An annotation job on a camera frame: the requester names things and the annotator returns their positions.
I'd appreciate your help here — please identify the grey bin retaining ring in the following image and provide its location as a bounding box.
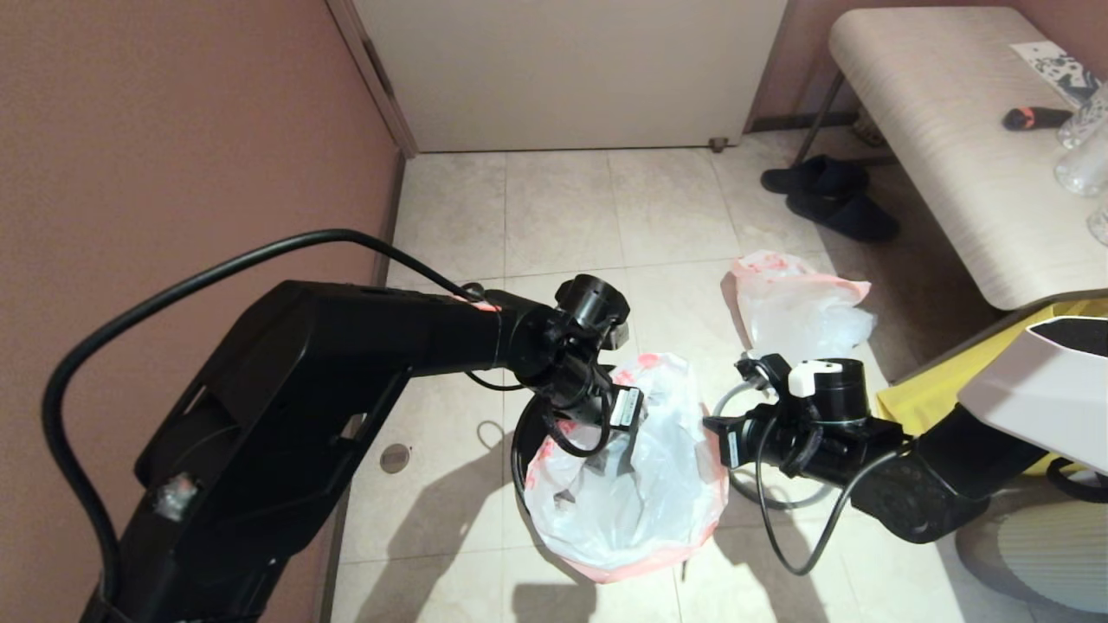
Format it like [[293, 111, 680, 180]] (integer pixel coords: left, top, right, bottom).
[[710, 381, 832, 511]]

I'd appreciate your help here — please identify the yellow fabric bag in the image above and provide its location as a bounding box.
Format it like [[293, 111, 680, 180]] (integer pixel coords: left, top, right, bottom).
[[874, 299, 1108, 477]]

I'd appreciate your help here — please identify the dark blue slipper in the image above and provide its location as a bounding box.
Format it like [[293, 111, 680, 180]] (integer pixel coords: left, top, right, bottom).
[[785, 191, 901, 244], [761, 156, 870, 196]]

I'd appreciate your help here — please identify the beige ribbed round stool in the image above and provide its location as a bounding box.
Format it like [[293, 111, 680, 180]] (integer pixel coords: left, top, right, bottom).
[[955, 506, 1108, 616]]

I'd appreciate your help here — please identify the white door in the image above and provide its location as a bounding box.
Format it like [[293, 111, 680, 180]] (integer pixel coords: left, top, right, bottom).
[[353, 0, 789, 154]]

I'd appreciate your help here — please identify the beige wood-grain table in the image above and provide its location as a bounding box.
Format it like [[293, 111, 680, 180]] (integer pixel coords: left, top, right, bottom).
[[792, 8, 1108, 312]]

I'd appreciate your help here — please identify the black-and-white printed paper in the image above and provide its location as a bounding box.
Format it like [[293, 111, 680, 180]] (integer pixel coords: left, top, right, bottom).
[[1010, 42, 1103, 110]]

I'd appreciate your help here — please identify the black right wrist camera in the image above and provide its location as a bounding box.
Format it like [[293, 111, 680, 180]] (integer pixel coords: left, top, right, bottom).
[[736, 353, 793, 395]]

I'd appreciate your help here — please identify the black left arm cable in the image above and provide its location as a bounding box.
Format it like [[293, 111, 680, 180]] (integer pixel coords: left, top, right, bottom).
[[42, 228, 615, 598]]

